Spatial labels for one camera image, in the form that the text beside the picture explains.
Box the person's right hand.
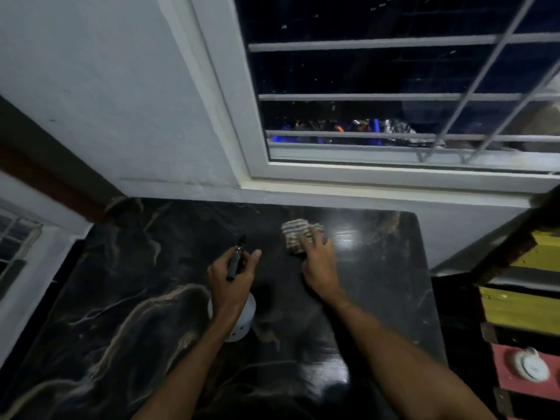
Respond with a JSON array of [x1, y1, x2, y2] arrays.
[[299, 227, 347, 305]]

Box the person's left hand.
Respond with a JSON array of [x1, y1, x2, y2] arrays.
[[206, 248, 263, 322]]

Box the white spray bottle black trigger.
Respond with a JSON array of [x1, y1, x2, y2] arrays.
[[206, 233, 258, 344]]

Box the checked wiping cloth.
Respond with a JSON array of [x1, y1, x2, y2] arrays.
[[281, 218, 326, 255]]

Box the white shaker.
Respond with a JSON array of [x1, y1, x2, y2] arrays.
[[507, 346, 551, 384]]

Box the person's left forearm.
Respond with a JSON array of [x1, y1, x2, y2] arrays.
[[131, 301, 250, 420]]

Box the person's right forearm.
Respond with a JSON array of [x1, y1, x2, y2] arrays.
[[328, 292, 498, 420]]

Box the black marble table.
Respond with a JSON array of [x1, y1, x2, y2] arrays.
[[0, 197, 449, 420]]

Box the striped cloth behind window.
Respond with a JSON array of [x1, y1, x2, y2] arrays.
[[384, 119, 445, 147]]

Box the red yellow black wooden bench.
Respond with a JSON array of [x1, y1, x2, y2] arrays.
[[470, 183, 560, 420]]

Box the white window with bar grille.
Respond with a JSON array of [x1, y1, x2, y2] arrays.
[[188, 0, 560, 195]]

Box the white window with mesh grille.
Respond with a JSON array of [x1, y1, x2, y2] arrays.
[[0, 209, 44, 298]]

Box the dark door with brown frame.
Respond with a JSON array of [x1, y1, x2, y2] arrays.
[[0, 96, 125, 223]]

